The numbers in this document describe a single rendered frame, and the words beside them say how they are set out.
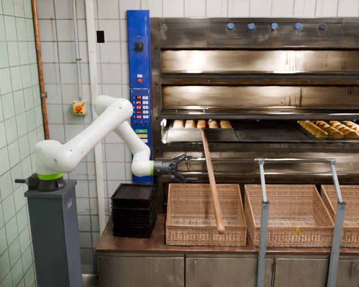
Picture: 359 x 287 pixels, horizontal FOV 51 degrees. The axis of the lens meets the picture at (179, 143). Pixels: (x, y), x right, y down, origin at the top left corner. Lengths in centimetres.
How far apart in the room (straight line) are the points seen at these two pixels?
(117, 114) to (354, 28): 185
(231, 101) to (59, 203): 147
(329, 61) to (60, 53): 196
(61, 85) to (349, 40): 212
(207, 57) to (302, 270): 163
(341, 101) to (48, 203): 215
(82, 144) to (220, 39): 139
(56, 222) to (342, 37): 227
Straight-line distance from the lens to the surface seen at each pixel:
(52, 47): 296
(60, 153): 186
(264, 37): 286
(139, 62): 279
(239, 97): 286
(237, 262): 271
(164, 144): 291
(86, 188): 313
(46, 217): 209
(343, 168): 319
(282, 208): 309
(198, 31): 281
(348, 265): 291
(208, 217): 302
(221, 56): 282
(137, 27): 279
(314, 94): 299
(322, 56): 298
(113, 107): 199
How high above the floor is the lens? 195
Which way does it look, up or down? 15 degrees down
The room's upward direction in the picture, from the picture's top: straight up
